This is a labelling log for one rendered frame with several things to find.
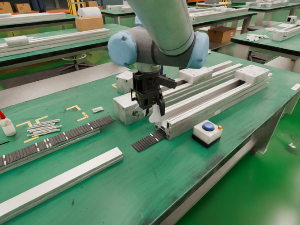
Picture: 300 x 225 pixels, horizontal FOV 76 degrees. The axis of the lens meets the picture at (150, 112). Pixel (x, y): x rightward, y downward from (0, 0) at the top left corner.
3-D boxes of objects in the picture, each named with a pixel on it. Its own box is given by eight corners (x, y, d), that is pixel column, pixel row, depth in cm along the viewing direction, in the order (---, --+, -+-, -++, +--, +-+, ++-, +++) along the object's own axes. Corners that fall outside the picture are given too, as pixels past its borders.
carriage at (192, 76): (192, 89, 102) (193, 77, 98) (177, 81, 109) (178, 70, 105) (211, 81, 110) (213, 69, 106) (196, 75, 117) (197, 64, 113)
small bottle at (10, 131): (6, 132, 81) (-6, 109, 75) (17, 130, 83) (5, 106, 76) (5, 137, 78) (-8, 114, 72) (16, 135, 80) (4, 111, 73)
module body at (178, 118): (170, 140, 77) (171, 123, 72) (154, 128, 83) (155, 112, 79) (267, 86, 117) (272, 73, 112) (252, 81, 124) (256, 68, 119)
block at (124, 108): (129, 128, 83) (127, 110, 78) (114, 115, 92) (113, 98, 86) (145, 121, 88) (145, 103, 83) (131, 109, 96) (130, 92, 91)
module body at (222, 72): (142, 118, 89) (142, 102, 85) (131, 109, 96) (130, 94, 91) (239, 76, 130) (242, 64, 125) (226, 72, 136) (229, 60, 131)
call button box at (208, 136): (207, 149, 73) (210, 136, 69) (188, 135, 79) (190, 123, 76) (220, 140, 77) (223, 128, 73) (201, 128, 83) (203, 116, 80)
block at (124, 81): (132, 96, 107) (131, 81, 102) (116, 91, 112) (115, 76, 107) (142, 89, 114) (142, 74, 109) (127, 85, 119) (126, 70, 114)
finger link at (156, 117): (148, 132, 68) (143, 107, 65) (161, 126, 70) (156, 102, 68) (154, 134, 65) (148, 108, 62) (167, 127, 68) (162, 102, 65)
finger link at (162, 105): (155, 115, 68) (150, 91, 66) (159, 113, 69) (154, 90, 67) (163, 117, 64) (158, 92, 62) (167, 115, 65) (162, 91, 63)
